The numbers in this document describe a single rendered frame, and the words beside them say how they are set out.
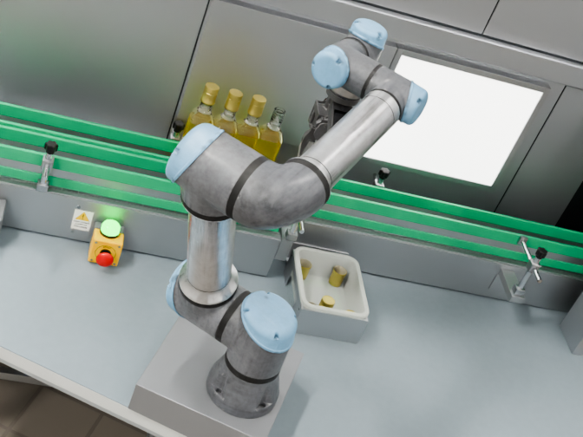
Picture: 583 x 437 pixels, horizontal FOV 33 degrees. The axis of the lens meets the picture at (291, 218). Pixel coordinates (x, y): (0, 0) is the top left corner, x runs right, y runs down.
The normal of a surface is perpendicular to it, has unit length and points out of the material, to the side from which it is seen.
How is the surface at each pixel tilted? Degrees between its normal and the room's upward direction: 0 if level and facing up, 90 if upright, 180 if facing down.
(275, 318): 7
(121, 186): 90
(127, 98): 90
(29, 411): 0
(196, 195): 114
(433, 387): 0
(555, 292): 90
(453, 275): 90
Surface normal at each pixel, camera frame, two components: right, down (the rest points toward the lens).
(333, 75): -0.49, 0.38
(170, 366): 0.29, -0.76
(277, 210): 0.29, 0.47
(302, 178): 0.43, -0.47
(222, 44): 0.09, 0.62
